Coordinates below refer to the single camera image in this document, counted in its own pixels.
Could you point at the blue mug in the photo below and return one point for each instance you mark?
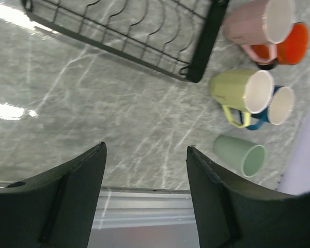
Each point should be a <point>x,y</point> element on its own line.
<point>278,110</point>

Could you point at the orange mug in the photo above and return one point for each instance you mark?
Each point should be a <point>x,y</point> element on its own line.
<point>292,50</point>

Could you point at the yellow-green faceted mug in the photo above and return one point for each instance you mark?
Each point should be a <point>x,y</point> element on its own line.
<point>242,93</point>

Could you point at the light green tumbler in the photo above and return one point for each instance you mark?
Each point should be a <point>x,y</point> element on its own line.
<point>241,155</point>

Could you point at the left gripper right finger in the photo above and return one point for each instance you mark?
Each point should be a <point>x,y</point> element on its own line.
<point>231,211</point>

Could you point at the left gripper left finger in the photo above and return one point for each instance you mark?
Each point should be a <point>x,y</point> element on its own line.
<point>55,208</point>

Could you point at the aluminium mounting rail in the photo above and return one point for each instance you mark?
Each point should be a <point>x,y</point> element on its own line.
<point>118,208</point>

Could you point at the black wire dish rack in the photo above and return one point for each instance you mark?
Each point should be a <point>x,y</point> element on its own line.
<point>175,38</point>

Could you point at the pale pink mug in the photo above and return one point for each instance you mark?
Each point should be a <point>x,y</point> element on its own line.
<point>267,22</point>

